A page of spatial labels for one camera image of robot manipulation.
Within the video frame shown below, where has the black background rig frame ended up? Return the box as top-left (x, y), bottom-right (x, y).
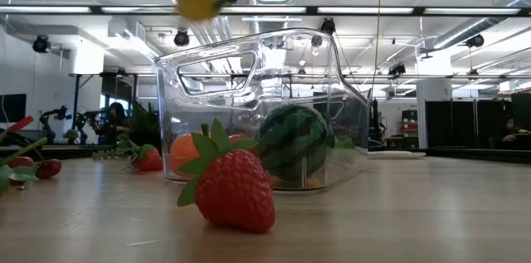
top-left (68, 71), bottom-right (142, 144)

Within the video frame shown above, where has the red toy strawberry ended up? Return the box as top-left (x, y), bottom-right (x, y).
top-left (124, 142), bottom-right (164, 173)
top-left (177, 117), bottom-right (276, 234)

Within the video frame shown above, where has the red stick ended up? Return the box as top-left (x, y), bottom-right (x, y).
top-left (7, 115), bottom-right (36, 134)

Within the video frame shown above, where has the green striped toy watermelon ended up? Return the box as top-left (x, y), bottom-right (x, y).
top-left (255, 104), bottom-right (335, 183)

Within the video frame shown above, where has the person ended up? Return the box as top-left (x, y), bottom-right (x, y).
top-left (94, 101), bottom-right (132, 146)
top-left (499, 116), bottom-right (531, 142)

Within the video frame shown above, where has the clear plastic tupperware container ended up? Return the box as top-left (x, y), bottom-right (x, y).
top-left (153, 27), bottom-right (372, 192)

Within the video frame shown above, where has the black overhead camera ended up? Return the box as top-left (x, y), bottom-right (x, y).
top-left (173, 29), bottom-right (191, 47)
top-left (319, 17), bottom-right (337, 35)
top-left (32, 34), bottom-right (51, 54)
top-left (465, 33), bottom-right (485, 50)

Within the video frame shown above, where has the thin hanging cable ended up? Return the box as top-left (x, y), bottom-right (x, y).
top-left (371, 0), bottom-right (382, 98)

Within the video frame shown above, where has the background storage shelf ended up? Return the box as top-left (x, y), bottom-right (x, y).
top-left (396, 109), bottom-right (419, 149)

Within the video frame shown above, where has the black room partition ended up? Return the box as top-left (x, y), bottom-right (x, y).
top-left (425, 99), bottom-right (514, 150)

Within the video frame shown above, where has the red toy cherry with leaf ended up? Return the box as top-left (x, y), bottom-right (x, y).
top-left (0, 136), bottom-right (49, 193)

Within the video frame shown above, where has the orange toy orange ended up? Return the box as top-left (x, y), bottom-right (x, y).
top-left (168, 131), bottom-right (211, 181)

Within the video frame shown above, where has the dark wall monitor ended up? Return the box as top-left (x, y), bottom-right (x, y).
top-left (0, 93), bottom-right (27, 124)

